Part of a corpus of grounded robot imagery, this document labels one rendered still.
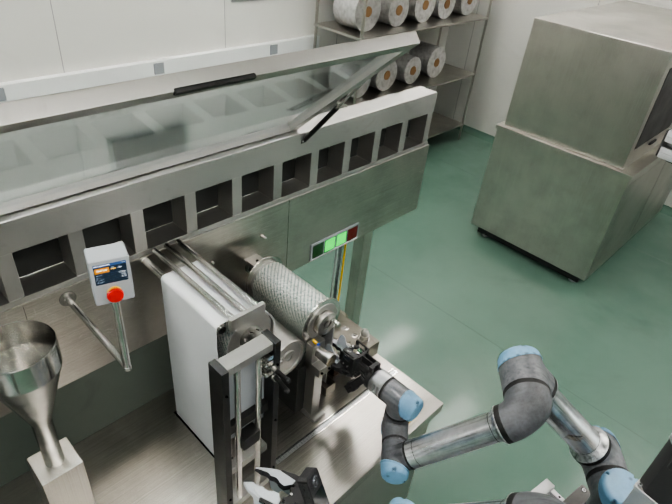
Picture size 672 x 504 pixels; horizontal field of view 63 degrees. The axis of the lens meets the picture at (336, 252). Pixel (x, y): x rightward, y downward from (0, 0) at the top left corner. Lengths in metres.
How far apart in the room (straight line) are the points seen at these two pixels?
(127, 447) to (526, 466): 1.96
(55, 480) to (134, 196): 0.66
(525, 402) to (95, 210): 1.11
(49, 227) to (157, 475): 0.75
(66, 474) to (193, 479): 0.38
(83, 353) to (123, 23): 2.70
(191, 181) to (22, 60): 2.38
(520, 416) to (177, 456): 0.95
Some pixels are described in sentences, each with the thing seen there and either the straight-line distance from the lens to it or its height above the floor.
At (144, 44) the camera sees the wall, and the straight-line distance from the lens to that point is 4.03.
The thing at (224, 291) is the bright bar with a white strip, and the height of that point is 1.46.
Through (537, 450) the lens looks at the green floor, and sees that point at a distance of 3.11.
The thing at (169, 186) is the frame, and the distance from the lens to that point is 1.45.
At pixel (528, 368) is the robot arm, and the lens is 1.48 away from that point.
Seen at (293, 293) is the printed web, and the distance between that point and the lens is 1.57.
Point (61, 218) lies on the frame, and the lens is 1.35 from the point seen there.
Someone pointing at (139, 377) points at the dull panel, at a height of 1.02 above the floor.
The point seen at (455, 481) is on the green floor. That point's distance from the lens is 2.85.
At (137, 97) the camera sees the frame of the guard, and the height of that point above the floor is 2.01.
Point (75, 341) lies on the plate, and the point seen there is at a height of 1.27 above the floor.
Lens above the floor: 2.31
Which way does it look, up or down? 35 degrees down
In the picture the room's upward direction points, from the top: 6 degrees clockwise
